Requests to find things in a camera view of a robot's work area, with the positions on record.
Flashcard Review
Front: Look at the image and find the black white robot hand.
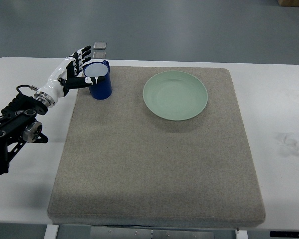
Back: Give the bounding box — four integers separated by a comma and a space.
34, 46, 108, 108

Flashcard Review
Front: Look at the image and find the blue mug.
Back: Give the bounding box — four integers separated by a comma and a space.
83, 60, 112, 100

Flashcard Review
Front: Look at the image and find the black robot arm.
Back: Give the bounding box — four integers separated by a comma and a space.
0, 85, 48, 175

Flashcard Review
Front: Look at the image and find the lower metal floor plate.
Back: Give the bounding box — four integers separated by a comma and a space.
93, 51, 106, 59

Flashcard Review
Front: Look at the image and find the light green plate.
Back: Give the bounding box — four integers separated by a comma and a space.
143, 71, 208, 121

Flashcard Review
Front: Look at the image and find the grey fabric mat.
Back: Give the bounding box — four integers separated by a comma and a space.
47, 66, 266, 228

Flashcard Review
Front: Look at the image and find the cardboard box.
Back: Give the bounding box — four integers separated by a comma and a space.
278, 0, 299, 7

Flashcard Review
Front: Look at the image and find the black control panel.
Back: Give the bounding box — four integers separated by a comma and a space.
270, 231, 299, 239

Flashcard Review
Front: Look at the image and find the metal table frame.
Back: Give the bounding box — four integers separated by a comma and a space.
43, 225, 249, 239

